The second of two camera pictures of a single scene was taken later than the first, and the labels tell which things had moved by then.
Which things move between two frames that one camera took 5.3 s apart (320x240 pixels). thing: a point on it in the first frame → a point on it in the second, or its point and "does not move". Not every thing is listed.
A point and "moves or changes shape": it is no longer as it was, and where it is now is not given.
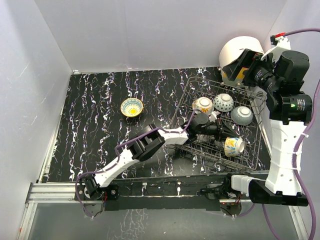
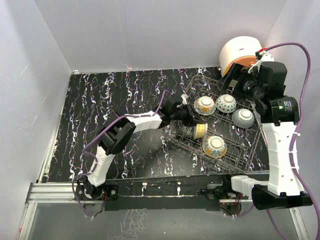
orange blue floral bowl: (233, 146) → (214, 147)
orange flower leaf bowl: (204, 104) does not move
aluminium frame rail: (66, 192) does not move
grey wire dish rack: (223, 120) does not move
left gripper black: (225, 132) → (192, 117)
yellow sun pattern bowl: (131, 107) moves or changes shape
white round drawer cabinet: (233, 47) does not move
